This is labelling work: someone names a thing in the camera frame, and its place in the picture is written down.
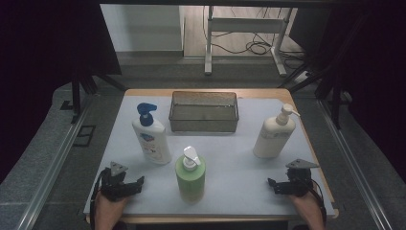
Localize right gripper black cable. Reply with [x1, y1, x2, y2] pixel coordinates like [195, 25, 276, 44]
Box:
[305, 177, 328, 228]

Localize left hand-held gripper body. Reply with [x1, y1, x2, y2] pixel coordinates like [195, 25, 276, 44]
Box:
[100, 161, 138, 202]

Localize person's right hand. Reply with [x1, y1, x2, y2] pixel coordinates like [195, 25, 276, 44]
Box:
[288, 190, 325, 219]

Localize person's left hand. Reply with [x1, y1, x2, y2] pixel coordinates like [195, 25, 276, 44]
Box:
[94, 191, 130, 222]

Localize dark wire mesh basket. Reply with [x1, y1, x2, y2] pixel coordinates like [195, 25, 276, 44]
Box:
[168, 90, 240, 133]

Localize black floor cables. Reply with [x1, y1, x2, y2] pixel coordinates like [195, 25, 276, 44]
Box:
[210, 6, 308, 70]

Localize white bottle with blue pump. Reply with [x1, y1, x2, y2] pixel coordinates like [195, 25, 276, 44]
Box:
[131, 103, 172, 166]

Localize black rectangular floor frame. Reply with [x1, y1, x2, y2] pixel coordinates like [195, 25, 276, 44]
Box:
[72, 125, 97, 149]

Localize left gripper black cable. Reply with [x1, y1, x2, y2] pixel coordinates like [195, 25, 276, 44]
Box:
[89, 168, 111, 230]

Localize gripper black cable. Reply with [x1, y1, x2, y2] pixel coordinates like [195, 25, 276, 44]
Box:
[89, 168, 111, 230]
[305, 177, 328, 228]

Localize white metal desk frame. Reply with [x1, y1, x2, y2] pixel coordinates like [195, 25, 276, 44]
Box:
[204, 5, 293, 78]

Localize cream pump bottle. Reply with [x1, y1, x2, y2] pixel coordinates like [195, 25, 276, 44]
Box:
[252, 103, 302, 159]

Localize pale grey table mat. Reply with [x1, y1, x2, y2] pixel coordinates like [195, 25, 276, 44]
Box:
[83, 95, 336, 217]

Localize white power strip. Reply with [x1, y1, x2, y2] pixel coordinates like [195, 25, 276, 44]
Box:
[293, 71, 312, 84]

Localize dark curtain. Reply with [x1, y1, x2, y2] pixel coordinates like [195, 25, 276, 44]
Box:
[0, 0, 123, 185]

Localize white cabinet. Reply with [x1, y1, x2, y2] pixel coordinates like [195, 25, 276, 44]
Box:
[100, 4, 185, 53]

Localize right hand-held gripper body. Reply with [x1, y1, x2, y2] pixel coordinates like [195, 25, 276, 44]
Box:
[278, 158, 320, 197]

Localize black metal stand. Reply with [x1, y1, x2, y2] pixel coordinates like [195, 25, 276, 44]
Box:
[277, 15, 365, 129]
[70, 70, 128, 125]

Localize green bottle with white pump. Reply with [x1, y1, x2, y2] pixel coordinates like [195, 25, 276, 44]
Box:
[174, 146, 207, 204]

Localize aluminium rail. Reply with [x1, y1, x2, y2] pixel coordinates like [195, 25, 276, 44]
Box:
[318, 99, 385, 230]
[14, 95, 94, 230]

